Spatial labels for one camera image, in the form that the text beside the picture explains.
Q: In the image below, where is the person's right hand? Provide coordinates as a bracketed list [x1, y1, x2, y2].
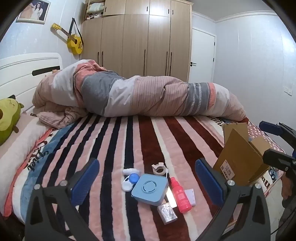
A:
[282, 177, 292, 200]

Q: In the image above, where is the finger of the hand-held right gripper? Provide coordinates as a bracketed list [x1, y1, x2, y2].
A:
[262, 148, 296, 171]
[258, 120, 296, 145]

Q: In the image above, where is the cardboard box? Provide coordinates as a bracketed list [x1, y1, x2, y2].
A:
[213, 122, 272, 187]

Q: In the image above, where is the white bed headboard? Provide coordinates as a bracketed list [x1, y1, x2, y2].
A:
[0, 52, 63, 114]

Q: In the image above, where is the green avocado plush toy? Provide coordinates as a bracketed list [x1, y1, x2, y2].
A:
[0, 95, 25, 146]

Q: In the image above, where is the striped pink grey duvet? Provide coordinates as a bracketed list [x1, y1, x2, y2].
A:
[32, 59, 247, 122]

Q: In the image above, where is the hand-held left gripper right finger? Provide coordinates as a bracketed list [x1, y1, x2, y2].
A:
[195, 158, 271, 241]

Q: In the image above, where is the beige plastic holder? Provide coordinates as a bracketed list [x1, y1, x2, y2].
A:
[151, 163, 166, 175]

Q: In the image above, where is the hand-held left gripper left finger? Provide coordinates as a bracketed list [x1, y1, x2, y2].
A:
[24, 158, 100, 241]

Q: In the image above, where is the wooden wardrobe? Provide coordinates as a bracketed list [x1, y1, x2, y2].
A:
[81, 0, 193, 82]

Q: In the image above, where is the clear plastic bottle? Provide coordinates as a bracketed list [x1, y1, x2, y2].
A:
[157, 203, 178, 225]

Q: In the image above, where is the pink pillow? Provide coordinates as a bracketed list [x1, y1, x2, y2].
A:
[37, 108, 88, 129]

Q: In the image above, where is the framed wall poster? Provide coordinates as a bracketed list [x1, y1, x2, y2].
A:
[16, 0, 51, 25]

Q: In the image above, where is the white door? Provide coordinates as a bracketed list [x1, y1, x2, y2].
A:
[188, 27, 217, 84]

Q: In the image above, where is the yellow guitar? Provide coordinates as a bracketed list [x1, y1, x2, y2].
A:
[51, 17, 84, 55]

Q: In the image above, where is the striped printed blanket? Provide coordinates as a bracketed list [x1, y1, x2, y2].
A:
[0, 113, 285, 241]

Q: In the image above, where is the small white box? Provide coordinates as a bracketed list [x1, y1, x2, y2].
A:
[185, 188, 196, 207]

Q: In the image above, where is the blue white contact lens case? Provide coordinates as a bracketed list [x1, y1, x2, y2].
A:
[122, 173, 140, 192]

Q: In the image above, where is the pink spray bottle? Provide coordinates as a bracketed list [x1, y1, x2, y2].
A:
[170, 177, 192, 214]

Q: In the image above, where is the slim gold box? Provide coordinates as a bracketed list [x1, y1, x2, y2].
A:
[165, 185, 177, 208]

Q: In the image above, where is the blue square box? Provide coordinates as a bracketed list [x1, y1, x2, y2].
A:
[131, 173, 169, 206]

